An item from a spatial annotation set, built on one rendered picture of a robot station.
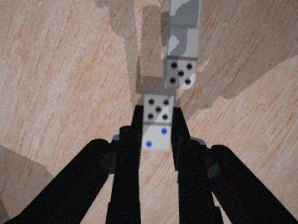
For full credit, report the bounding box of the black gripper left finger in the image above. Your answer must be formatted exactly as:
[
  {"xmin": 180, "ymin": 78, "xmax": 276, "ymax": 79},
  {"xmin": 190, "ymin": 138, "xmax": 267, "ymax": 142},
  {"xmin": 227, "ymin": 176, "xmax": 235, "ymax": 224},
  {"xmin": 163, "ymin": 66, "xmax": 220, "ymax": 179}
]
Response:
[{"xmin": 4, "ymin": 105, "xmax": 144, "ymax": 224}]

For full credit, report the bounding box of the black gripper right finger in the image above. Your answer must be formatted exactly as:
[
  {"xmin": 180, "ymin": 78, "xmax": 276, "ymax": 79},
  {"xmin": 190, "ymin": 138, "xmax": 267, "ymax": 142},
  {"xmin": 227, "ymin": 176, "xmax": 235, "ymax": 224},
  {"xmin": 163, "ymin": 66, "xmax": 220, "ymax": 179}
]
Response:
[{"xmin": 171, "ymin": 107, "xmax": 298, "ymax": 224}]

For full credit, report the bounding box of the white domino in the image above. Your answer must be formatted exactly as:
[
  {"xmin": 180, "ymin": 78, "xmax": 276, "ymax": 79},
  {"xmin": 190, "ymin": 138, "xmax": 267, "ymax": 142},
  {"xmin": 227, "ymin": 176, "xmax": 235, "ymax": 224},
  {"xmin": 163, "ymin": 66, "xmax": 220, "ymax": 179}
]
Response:
[
  {"xmin": 168, "ymin": 0, "xmax": 203, "ymax": 28},
  {"xmin": 142, "ymin": 93, "xmax": 174, "ymax": 152},
  {"xmin": 164, "ymin": 26, "xmax": 201, "ymax": 90}
]

